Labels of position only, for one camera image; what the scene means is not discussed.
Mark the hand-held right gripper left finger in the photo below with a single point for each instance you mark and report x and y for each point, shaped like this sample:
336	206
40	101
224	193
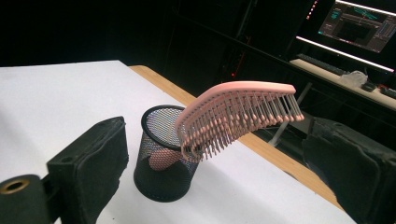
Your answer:
90	168

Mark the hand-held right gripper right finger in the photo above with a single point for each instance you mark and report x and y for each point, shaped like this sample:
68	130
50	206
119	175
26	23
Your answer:
351	171

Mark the black mesh cup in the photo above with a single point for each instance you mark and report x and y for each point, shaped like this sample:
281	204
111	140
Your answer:
165	183

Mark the pink hairbrush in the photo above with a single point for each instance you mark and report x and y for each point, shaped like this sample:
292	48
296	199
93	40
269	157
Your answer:
236	90

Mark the white board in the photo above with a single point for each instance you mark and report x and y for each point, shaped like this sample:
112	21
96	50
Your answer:
62	93

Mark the small black device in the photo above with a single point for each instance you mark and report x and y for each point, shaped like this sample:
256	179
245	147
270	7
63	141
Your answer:
369	86

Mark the clear plastic bag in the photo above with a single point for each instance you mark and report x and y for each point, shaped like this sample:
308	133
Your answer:
353	77

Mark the black keyboard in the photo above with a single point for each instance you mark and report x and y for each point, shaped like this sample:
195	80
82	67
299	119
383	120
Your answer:
320	64

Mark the computer monitor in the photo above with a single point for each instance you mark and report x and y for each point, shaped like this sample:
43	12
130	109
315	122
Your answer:
358	25

